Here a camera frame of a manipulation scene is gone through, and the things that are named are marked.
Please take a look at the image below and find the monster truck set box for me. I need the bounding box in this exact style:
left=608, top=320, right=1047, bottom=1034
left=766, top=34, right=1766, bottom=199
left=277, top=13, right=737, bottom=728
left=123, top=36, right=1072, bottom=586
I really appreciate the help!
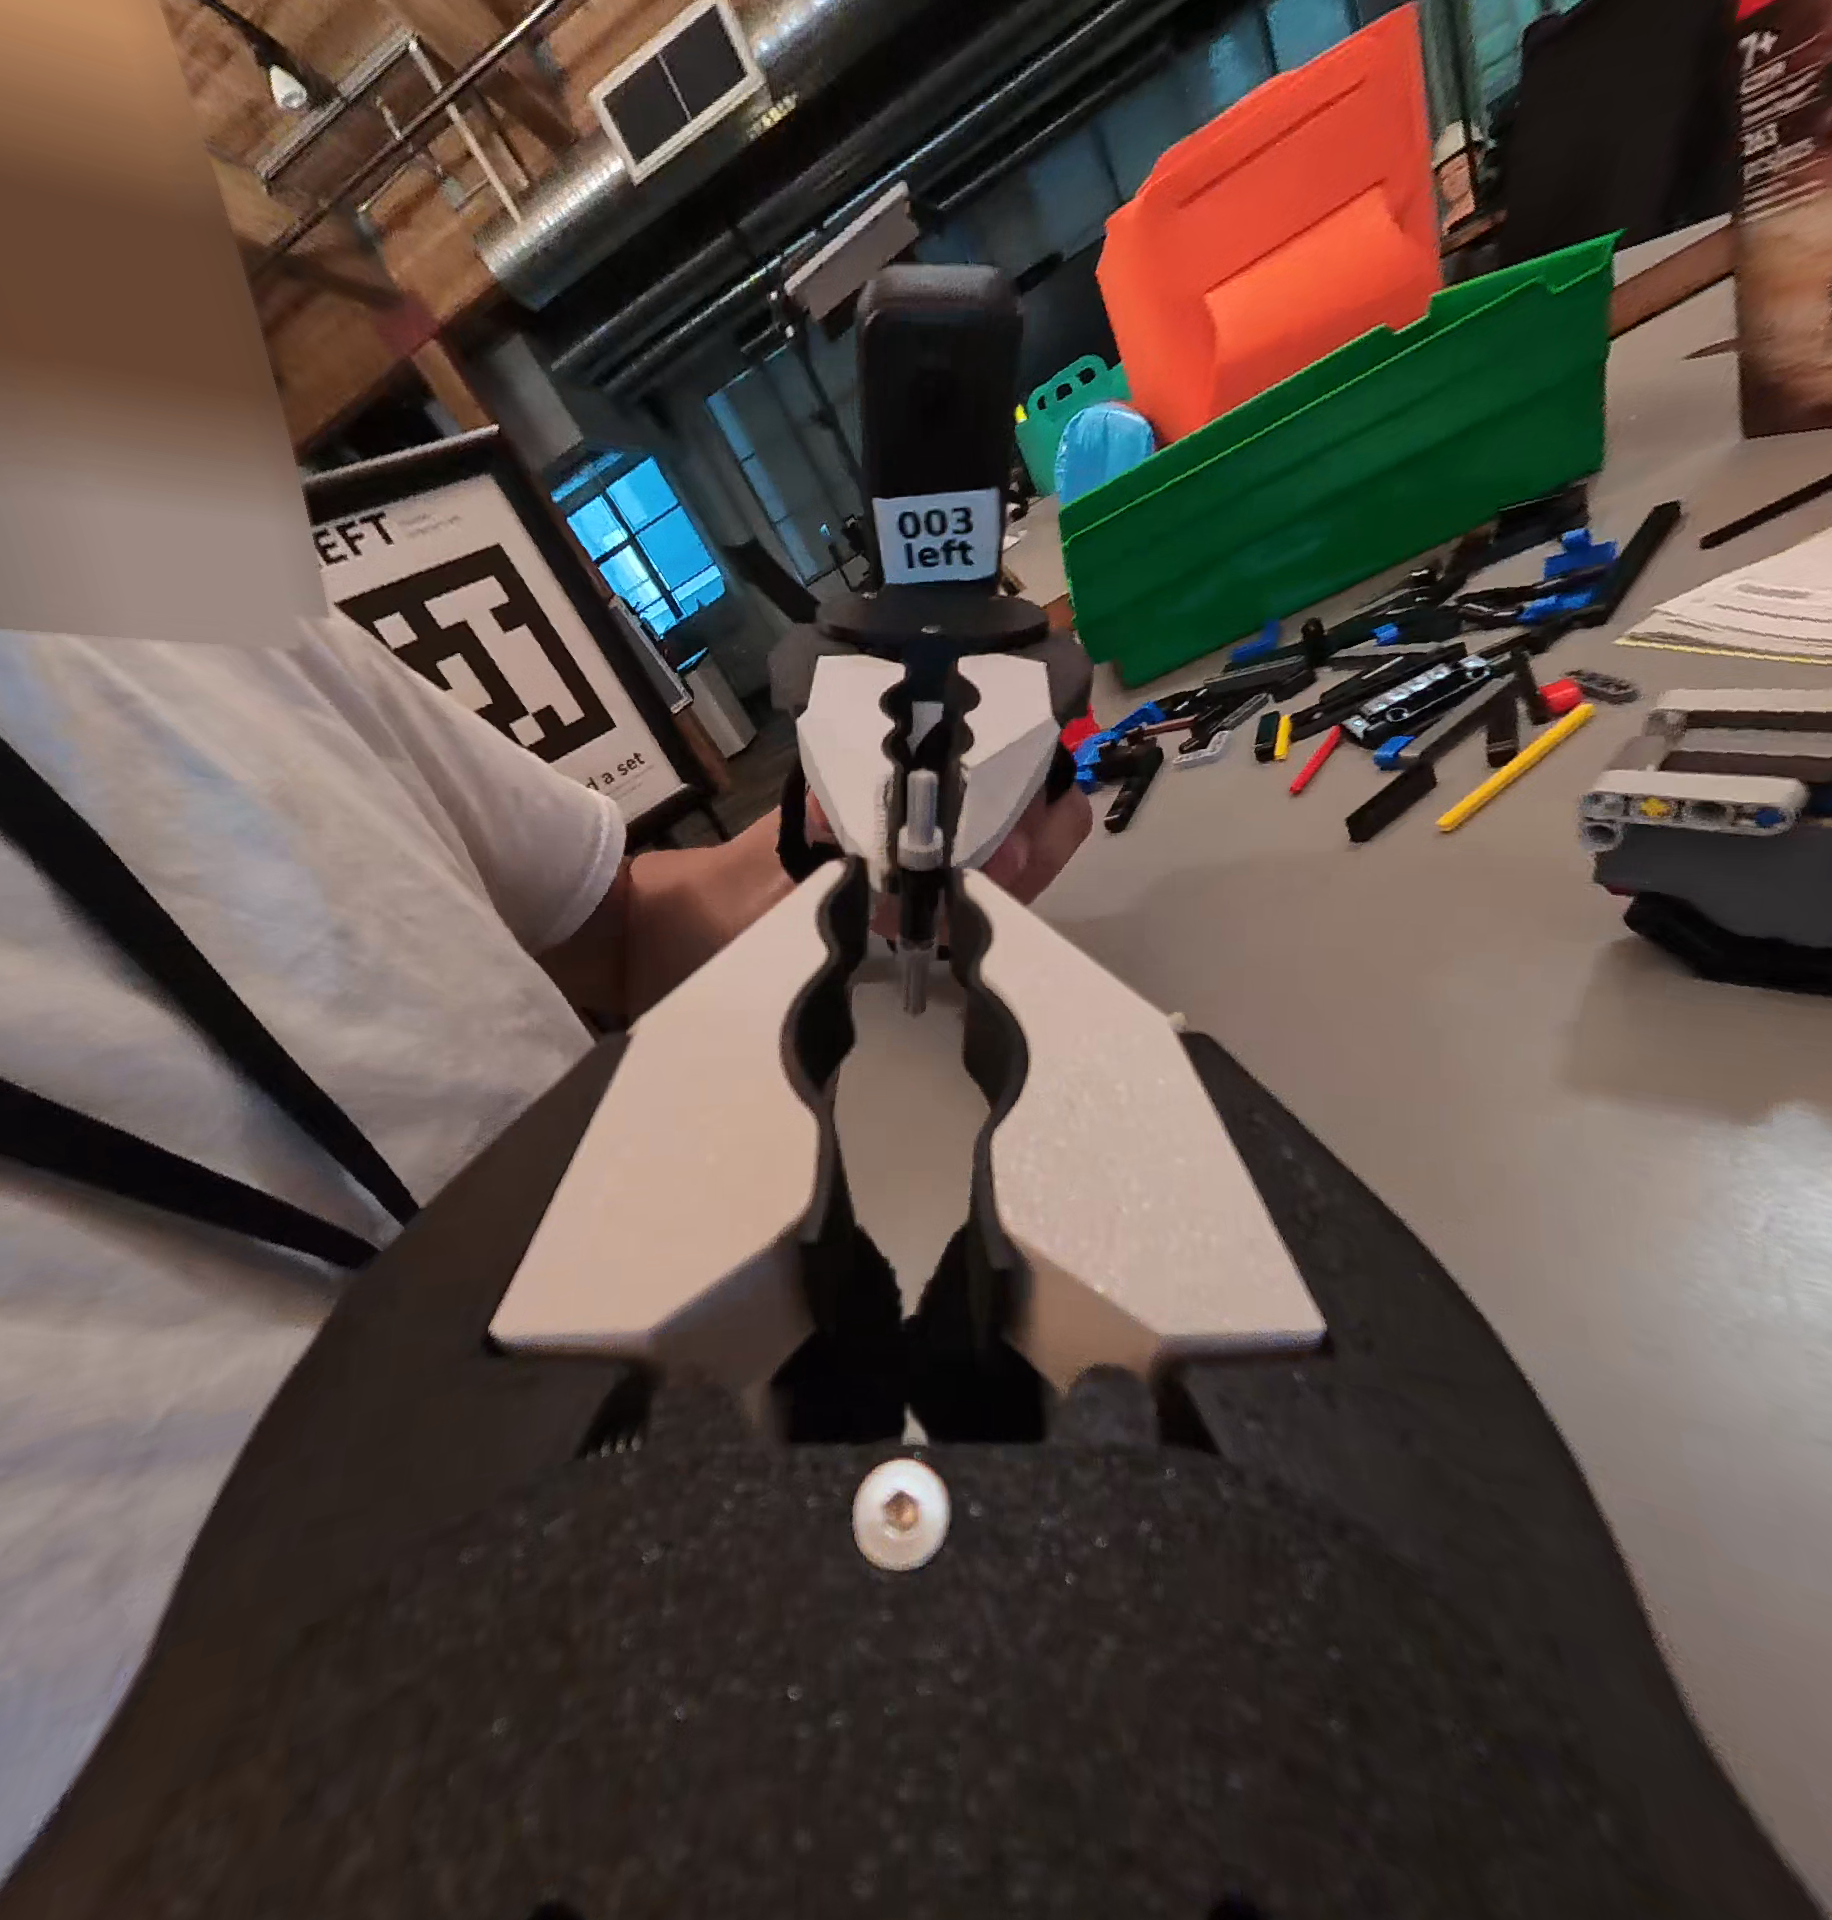
left=1733, top=0, right=1832, bottom=438

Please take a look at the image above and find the partly built lego model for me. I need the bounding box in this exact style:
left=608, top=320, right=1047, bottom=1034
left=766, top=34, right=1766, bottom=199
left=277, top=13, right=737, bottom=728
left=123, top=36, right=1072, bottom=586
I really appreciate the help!
left=1579, top=690, right=1832, bottom=999

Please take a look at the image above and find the blue plastic bag bundle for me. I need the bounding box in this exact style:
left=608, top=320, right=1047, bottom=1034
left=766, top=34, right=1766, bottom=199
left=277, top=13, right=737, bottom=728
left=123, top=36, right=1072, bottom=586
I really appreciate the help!
left=1054, top=403, right=1157, bottom=503

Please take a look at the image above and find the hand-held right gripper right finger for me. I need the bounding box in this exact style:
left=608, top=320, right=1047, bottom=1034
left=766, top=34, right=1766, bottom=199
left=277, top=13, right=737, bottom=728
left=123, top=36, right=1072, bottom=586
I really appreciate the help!
left=906, top=868, right=1330, bottom=1444

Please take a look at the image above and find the black chest harness strap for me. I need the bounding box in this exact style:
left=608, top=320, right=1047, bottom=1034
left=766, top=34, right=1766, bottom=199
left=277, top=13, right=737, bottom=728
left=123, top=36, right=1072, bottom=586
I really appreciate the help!
left=0, top=696, right=422, bottom=1269

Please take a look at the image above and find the green plastic storage bin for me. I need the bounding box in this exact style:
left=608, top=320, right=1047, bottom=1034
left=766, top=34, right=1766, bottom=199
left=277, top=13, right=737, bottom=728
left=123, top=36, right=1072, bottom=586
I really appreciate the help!
left=1058, top=231, right=1626, bottom=690

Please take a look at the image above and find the studio light panel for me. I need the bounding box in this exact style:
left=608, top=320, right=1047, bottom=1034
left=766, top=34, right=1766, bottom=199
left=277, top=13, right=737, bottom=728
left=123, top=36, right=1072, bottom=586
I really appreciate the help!
left=781, top=179, right=921, bottom=319

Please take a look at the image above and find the pile of loose lego pieces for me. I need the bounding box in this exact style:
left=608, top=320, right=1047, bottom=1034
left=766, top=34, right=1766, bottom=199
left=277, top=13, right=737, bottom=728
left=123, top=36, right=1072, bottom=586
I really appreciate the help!
left=1067, top=485, right=1682, bottom=843

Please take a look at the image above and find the long black lego axle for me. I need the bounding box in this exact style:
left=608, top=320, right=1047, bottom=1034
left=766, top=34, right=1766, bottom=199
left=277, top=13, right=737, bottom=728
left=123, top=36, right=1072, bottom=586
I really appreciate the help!
left=1700, top=449, right=1832, bottom=549

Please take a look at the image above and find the framed black white marker poster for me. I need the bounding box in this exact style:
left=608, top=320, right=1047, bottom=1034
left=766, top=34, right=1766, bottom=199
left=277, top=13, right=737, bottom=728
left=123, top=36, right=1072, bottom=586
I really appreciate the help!
left=305, top=426, right=715, bottom=833

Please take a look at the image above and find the person's left hand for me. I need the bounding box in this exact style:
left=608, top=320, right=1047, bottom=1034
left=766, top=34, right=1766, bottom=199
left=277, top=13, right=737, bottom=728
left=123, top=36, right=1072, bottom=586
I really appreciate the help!
left=795, top=750, right=1098, bottom=908

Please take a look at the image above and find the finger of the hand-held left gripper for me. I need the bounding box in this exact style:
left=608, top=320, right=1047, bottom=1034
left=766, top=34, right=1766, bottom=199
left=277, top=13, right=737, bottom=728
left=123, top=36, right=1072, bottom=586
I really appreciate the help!
left=938, top=654, right=1067, bottom=874
left=791, top=650, right=918, bottom=874

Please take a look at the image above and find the orange plastic bin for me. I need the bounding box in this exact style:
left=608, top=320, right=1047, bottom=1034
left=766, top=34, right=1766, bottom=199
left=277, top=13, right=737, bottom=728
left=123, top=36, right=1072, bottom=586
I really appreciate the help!
left=1098, top=0, right=1446, bottom=444

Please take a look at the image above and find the yellow lego axle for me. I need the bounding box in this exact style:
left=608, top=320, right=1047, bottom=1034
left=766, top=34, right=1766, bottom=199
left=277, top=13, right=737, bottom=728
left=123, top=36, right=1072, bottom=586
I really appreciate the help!
left=1435, top=702, right=1596, bottom=833

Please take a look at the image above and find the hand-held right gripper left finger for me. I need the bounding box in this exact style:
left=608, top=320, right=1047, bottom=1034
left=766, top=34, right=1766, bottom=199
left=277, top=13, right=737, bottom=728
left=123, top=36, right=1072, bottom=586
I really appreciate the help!
left=487, top=856, right=914, bottom=1444

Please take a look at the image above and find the white air vent grille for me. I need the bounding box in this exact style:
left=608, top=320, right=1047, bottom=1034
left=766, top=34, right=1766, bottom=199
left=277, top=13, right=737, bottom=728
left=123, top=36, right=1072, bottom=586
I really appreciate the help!
left=589, top=0, right=768, bottom=184

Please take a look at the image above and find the white instruction booklet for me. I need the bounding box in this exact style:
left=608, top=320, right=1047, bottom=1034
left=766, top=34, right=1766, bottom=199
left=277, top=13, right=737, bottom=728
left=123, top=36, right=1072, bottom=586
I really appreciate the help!
left=1613, top=501, right=1832, bottom=669

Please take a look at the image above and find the silver ventilation duct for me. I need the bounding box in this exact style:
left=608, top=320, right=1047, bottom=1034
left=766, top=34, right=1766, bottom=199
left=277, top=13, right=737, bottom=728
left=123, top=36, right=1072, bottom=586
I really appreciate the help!
left=473, top=0, right=1157, bottom=308

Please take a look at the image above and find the teal plastic basket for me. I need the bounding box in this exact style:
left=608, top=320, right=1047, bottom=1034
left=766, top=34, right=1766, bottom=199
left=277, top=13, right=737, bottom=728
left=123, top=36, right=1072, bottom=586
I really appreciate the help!
left=1014, top=358, right=1128, bottom=496

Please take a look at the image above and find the small grey lego axle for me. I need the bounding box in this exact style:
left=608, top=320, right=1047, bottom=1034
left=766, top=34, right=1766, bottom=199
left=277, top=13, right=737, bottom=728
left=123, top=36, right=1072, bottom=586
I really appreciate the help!
left=894, top=764, right=956, bottom=1019

